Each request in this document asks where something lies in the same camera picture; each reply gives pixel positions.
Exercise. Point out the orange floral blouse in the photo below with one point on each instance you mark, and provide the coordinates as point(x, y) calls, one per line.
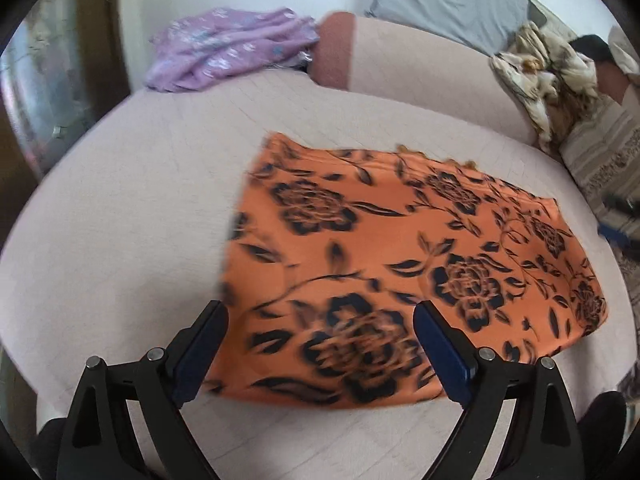
point(400, 240)

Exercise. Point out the black cloth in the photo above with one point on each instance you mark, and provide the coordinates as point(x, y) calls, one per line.
point(590, 47)

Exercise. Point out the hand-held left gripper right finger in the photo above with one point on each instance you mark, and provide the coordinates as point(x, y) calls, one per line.
point(442, 350)

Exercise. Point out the striped floral pillow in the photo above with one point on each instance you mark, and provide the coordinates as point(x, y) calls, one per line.
point(605, 150)

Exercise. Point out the wooden stained glass door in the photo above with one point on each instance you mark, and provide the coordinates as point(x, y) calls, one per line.
point(45, 75)

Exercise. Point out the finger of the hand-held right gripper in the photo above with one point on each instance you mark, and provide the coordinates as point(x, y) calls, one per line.
point(614, 236)
point(622, 206)

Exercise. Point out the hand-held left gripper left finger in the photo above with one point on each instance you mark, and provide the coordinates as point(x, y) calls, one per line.
point(200, 345)

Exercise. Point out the dark grey pillow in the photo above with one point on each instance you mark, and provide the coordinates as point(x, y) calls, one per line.
point(536, 14)

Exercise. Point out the brown cushion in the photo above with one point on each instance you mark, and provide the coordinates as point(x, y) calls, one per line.
point(612, 80)

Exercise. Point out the purple floral cloth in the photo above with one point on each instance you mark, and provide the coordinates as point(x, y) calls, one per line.
point(225, 50)

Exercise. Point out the pink bolster cushion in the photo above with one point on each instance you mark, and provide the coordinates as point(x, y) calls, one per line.
point(425, 80)

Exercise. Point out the cream floral blanket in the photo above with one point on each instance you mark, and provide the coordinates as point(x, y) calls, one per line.
point(545, 75)

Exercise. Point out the cream cloth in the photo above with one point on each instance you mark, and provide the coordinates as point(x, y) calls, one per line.
point(625, 50)

